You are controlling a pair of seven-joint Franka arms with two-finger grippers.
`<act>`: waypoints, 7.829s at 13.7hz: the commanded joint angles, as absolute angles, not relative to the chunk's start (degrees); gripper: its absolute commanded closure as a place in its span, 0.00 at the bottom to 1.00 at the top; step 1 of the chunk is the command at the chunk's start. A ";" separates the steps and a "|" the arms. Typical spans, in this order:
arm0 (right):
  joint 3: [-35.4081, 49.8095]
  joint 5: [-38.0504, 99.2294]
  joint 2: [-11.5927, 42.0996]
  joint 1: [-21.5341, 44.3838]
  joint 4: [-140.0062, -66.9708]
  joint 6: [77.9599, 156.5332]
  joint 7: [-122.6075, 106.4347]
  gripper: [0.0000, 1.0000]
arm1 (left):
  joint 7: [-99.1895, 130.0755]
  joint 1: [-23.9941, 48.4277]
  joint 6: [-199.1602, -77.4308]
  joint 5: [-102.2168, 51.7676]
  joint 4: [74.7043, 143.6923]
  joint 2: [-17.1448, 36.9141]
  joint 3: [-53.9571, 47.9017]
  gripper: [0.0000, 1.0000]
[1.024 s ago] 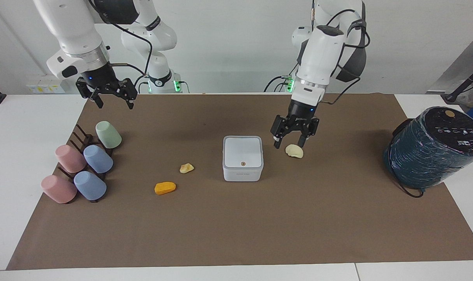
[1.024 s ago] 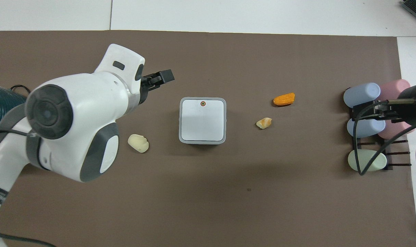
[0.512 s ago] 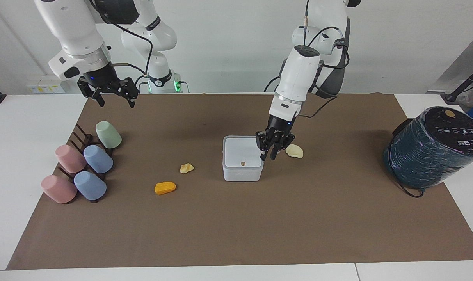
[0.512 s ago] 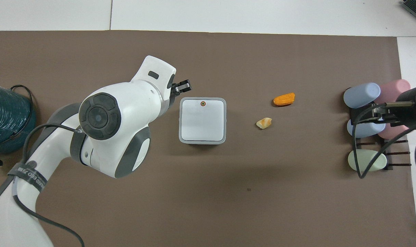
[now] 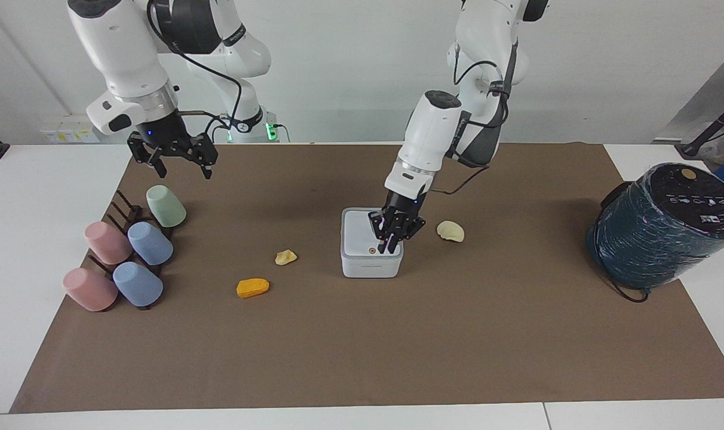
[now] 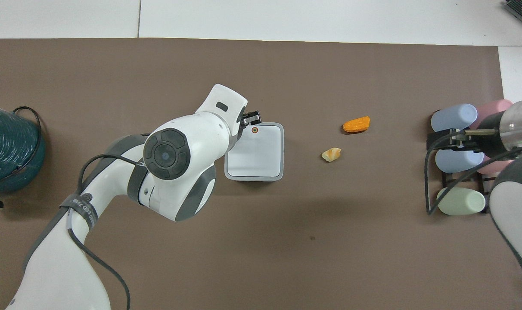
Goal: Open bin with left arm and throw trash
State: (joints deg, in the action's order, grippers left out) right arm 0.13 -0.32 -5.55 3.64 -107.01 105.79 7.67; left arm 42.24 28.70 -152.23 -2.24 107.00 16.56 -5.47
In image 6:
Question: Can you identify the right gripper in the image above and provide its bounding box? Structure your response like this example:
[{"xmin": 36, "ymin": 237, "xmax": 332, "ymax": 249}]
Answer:
[{"xmin": 457, "ymin": 111, "xmax": 509, "ymax": 162}]

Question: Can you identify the white bin with grey rim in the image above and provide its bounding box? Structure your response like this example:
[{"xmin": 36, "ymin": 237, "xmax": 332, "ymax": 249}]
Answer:
[{"xmin": 224, "ymin": 122, "xmax": 285, "ymax": 182}]

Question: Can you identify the beige trash piece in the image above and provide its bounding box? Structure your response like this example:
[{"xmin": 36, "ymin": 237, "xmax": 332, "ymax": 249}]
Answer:
[{"xmin": 321, "ymin": 147, "xmax": 342, "ymax": 163}]

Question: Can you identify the orange trash piece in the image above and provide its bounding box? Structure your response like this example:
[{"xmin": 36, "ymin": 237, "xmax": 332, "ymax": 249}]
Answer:
[{"xmin": 342, "ymin": 116, "xmax": 371, "ymax": 133}]

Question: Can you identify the pink bottle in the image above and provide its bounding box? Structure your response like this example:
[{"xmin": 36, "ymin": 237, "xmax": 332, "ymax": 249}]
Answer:
[
  {"xmin": 469, "ymin": 99, "xmax": 514, "ymax": 130},
  {"xmin": 475, "ymin": 157, "xmax": 516, "ymax": 175}
]

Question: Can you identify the blue bottle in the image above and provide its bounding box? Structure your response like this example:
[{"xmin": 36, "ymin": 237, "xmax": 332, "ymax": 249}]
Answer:
[
  {"xmin": 431, "ymin": 104, "xmax": 478, "ymax": 133},
  {"xmin": 435, "ymin": 149, "xmax": 485, "ymax": 174}
]

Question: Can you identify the black bottle rack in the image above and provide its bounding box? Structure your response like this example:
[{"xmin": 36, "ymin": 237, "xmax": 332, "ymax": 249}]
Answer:
[{"xmin": 427, "ymin": 129, "xmax": 492, "ymax": 215}]

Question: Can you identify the green bottle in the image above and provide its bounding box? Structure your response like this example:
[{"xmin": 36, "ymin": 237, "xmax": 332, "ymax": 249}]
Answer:
[{"xmin": 436, "ymin": 187, "xmax": 487, "ymax": 216}]

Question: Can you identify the teal wrapped roll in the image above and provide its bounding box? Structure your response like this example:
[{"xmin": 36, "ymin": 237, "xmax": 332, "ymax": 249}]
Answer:
[{"xmin": 0, "ymin": 105, "xmax": 47, "ymax": 193}]

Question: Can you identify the black cable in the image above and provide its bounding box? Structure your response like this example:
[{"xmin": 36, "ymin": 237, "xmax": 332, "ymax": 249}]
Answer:
[
  {"xmin": 424, "ymin": 131, "xmax": 522, "ymax": 216},
  {"xmin": 3, "ymin": 106, "xmax": 45, "ymax": 178},
  {"xmin": 67, "ymin": 154, "xmax": 146, "ymax": 310}
]

